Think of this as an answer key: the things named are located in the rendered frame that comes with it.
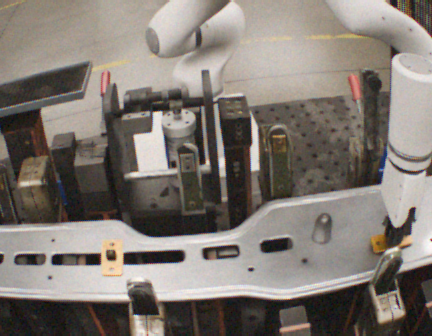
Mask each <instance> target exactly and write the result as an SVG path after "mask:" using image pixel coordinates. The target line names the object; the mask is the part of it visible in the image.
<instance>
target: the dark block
mask: <svg viewBox="0 0 432 336"><path fill-rule="evenodd" d="M218 112H219V124H220V130H221V136H222V143H223V147H224V160H225V173H226V187H227V201H228V215H229V228H230V230H233V229H235V228H237V227H239V226H240V225H241V224H242V223H243V222H244V221H246V220H247V219H248V218H249V217H250V215H251V214H252V212H253V198H252V172H251V147H252V144H253V127H252V123H251V114H250V110H249V106H248V103H247V99H246V96H235V97H226V98H218Z"/></svg>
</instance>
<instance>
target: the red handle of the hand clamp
mask: <svg viewBox="0 0 432 336"><path fill-rule="evenodd" d="M348 80H349V84H350V87H351V91H352V96H353V100H354V102H355V103H356V106H357V110H358V115H359V118H360V114H361V108H360V100H361V99H360V88H359V86H360V85H359V81H358V77H357V76H356V75H354V74H352V75H350V76H349V77H348ZM373 150H375V145H374V144H373V141H372V137H371V135H367V152H373Z"/></svg>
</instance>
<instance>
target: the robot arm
mask: <svg viewBox="0 0 432 336"><path fill-rule="evenodd" d="M325 1H326V2H327V4H328V6H329V8H330V9H331V10H332V11H333V13H334V14H335V16H336V17H337V18H338V20H339V21H340V22H341V24H342V25H343V26H344V27H345V28H346V29H347V31H349V32H350V33H352V34H354V35H357V36H363V37H369V38H375V39H377V40H381V41H384V42H386V43H388V44H390V45H391V46H393V47H394V48H395V49H396V50H397V51H398V52H400V54H397V55H395V57H394V58H392V59H393V60H392V70H391V71H392V75H391V76H392V79H391V82H392V84H391V102H390V105H391V107H390V116H389V118H390V121H389V131H388V141H387V153H388V155H387V158H386V164H385V166H384V174H383V178H382V186H381V195H382V196H383V200H384V203H385V205H386V208H387V215H388V216H389V217H387V221H386V225H385V229H384V236H388V234H389V238H388V242H387V246H392V245H397V244H399V243H401V242H402V239H403V236H404V235H405V236H407V235H411V233H412V222H414V223H416V221H417V219H418V217H419V213H420V209H421V206H422V200H423V193H424V187H425V171H426V169H427V166H429V164H430V163H431V159H432V38H431V36H430V35H429V34H428V33H427V32H426V31H425V30H424V29H423V27H421V26H420V25H419V24H418V23H417V22H416V21H414V20H413V19H411V18H410V17H409V16H407V15H406V14H404V13H402V12H401V11H399V10H397V9H395V8H393V7H392V6H390V5H389V4H388V3H387V2H385V1H384V0H325ZM245 29H246V24H245V17H244V14H243V12H242V10H241V8H240V6H239V5H237V4H236V3H235V2H233V1H232V0H171V1H170V2H168V3H167V4H166V5H164V6H163V7H162V9H161V10H159V11H158V12H157V13H156V14H155V15H154V17H152V19H151V20H150V22H149V23H148V26H147V29H146V38H145V40H146V41H147V46H148V48H149V49H150V51H151V52H152V53H153V54H155V55H156V56H157V57H158V56H159V57H161V58H164V59H166V58H175V57H179V56H182V55H184V54H185V55H184V56H183V57H182V59H180V60H179V62H178V64H177V65H176V66H175V67H174V69H173V72H172V74H171V81H172V88H177V87H179V89H180V88H181V86H185V85H186V88H188V89H189V92H190V96H189V97H188V96H187V97H188V99H194V98H203V93H202V73H201V70H206V69H209V73H210V79H211V85H212V93H213V101H215V100H218V98H225V84H224V69H225V64H226V63H227V61H228V60H229V59H230V57H231V56H232V55H233V53H234V52H235V51H236V50H235V49H236V48H237V46H238V44H240V42H241V40H242V37H243V35H244V32H245ZM214 114H215V125H216V136H217V148H218V159H219V171H221V170H224V169H225V160H224V147H223V143H222V136H221V130H220V124H219V112H218V103H217V104H214Z"/></svg>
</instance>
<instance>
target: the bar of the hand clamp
mask: <svg viewBox="0 0 432 336"><path fill-rule="evenodd" d="M359 80H360V86H359V88H360V99H361V100H360V108H361V114H360V119H361V128H360V134H361V141H362V145H363V160H366V156H367V135H371V136H373V144H374V145H375V150H373V156H374V157H375V158H379V137H380V131H379V127H380V118H379V116H380V109H379V106H380V100H379V97H380V93H379V90H381V88H382V81H381V80H380V79H379V72H378V71H377V70H376V69H375V68H359Z"/></svg>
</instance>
